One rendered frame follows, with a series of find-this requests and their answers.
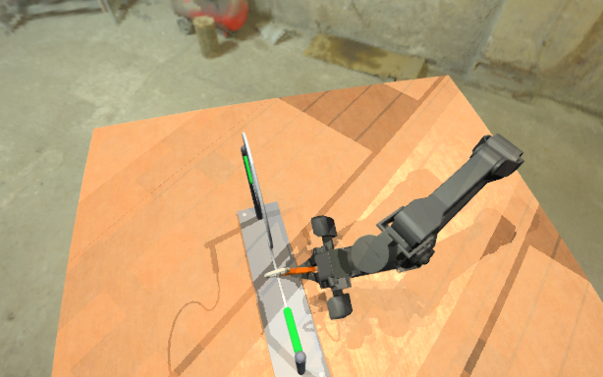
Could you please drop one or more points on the orange bar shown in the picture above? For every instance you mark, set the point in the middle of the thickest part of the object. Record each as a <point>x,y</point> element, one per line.
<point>289,271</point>

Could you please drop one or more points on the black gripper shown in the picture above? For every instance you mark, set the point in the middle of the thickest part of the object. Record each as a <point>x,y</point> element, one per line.
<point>339,305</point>

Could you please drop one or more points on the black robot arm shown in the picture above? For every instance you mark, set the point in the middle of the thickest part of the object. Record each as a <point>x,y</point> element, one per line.
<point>409,241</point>

